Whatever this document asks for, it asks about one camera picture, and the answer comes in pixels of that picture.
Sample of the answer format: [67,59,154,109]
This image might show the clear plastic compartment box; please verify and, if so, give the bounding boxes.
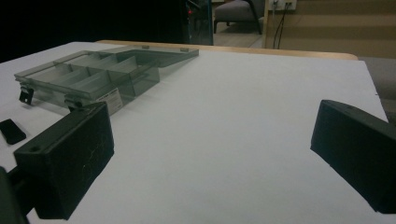
[13,45,200,117]

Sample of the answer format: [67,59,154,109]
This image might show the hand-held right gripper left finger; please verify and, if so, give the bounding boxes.
[12,101,116,221]

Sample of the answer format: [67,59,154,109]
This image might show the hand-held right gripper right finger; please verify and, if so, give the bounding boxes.
[309,99,396,215]

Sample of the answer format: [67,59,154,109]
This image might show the white wall socket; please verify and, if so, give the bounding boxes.
[269,0,298,11]

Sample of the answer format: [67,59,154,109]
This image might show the small black flat object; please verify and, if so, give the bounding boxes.
[0,118,28,146]

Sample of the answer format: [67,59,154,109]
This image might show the dark stand with red light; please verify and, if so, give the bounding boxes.
[185,0,215,47]

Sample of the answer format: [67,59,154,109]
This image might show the black cable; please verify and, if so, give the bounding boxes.
[272,2,291,50]

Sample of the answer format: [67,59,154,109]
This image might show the grey armchair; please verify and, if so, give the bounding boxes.
[213,0,266,35]

